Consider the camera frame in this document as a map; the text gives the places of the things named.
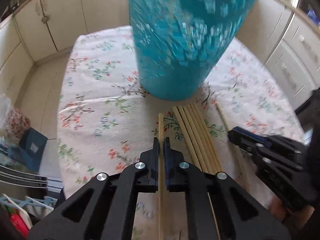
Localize floral tablecloth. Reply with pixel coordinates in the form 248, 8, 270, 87
57, 25, 304, 240

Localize cream cabinet with doors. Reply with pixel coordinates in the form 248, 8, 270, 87
14, 0, 132, 63

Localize cream cabinet with drawers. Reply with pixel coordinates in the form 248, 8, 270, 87
235, 0, 320, 110

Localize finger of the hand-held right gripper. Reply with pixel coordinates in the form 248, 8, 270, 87
232, 126, 304, 155
228, 130, 302, 173

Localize teal plastic mesh basket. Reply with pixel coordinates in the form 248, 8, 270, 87
127, 0, 258, 102

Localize grey metal rails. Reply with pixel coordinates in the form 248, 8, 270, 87
0, 164, 48, 188

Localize dark blue box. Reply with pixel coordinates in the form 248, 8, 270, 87
19, 127, 48, 172

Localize red and white item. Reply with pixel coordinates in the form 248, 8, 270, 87
9, 209, 32, 238

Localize cream side drawer unit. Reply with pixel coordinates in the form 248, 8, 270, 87
0, 17, 35, 103

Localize blue box on counter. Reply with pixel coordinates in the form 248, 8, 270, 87
307, 8, 320, 28

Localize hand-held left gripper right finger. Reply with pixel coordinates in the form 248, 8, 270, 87
163, 137, 292, 240

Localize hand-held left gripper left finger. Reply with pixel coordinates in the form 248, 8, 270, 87
27, 137, 160, 240

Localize light blue drying rack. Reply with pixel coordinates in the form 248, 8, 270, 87
0, 193, 58, 214

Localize person's right hand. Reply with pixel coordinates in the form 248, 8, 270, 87
271, 197, 311, 230

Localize floral plastic bag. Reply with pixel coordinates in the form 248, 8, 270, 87
0, 94, 31, 140

